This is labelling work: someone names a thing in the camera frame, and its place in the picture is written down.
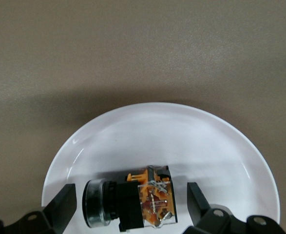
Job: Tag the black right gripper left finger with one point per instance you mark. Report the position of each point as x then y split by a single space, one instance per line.
57 209

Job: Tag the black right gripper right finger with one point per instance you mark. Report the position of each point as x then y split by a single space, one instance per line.
201 212

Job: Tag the orange push button switch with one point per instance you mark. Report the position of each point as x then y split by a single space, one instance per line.
128 202

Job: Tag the pink round plate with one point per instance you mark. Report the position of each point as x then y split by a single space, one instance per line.
157 136

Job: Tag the brown table mat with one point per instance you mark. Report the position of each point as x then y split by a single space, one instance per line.
108 36

